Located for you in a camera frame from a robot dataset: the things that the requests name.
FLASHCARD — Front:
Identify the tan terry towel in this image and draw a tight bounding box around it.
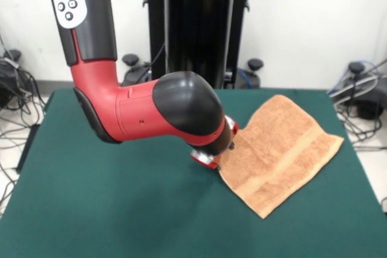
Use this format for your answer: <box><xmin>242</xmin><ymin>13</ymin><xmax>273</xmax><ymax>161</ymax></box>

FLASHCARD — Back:
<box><xmin>216</xmin><ymin>94</ymin><xmax>345</xmax><ymax>220</ymax></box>

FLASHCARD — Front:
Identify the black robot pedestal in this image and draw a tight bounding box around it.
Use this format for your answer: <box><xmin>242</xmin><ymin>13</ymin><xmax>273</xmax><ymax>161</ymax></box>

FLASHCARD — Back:
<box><xmin>120</xmin><ymin>0</ymin><xmax>264</xmax><ymax>89</ymax></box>

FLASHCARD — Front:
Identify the black pedestal cable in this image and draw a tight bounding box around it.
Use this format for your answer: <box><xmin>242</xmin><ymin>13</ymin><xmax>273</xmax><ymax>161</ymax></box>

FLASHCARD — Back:
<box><xmin>132</xmin><ymin>42</ymin><xmax>167</xmax><ymax>88</ymax></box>

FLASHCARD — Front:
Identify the long blue cable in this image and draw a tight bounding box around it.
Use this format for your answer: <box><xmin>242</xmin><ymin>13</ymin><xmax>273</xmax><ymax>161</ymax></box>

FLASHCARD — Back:
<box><xmin>328</xmin><ymin>60</ymin><xmax>387</xmax><ymax>95</ymax></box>

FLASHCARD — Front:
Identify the dark stand base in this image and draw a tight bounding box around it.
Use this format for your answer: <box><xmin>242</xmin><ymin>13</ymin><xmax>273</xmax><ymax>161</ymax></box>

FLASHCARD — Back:
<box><xmin>0</xmin><ymin>58</ymin><xmax>19</xmax><ymax>109</ymax></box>

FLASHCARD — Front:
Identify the black round foot knob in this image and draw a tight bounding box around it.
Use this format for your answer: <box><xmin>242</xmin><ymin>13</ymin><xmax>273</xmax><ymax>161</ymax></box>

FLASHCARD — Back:
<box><xmin>3</xmin><ymin>49</ymin><xmax>22</xmax><ymax>61</ymax></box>
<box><xmin>348</xmin><ymin>62</ymin><xmax>366</xmax><ymax>74</ymax></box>
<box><xmin>122</xmin><ymin>54</ymin><xmax>139</xmax><ymax>67</ymax></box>
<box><xmin>247</xmin><ymin>58</ymin><xmax>264</xmax><ymax>71</ymax></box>

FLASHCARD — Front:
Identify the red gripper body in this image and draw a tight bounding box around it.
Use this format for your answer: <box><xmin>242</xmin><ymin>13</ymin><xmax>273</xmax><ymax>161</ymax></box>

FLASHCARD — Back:
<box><xmin>190</xmin><ymin>115</ymin><xmax>240</xmax><ymax>172</ymax></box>

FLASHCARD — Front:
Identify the dark green tablecloth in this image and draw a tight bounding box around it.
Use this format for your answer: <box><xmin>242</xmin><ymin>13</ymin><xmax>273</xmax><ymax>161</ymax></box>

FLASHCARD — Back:
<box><xmin>0</xmin><ymin>88</ymin><xmax>387</xmax><ymax>258</ymax></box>

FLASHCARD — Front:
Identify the curved blue cable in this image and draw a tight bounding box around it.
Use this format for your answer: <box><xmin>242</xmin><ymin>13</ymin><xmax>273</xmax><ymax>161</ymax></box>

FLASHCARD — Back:
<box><xmin>237</xmin><ymin>69</ymin><xmax>258</xmax><ymax>89</ymax></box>

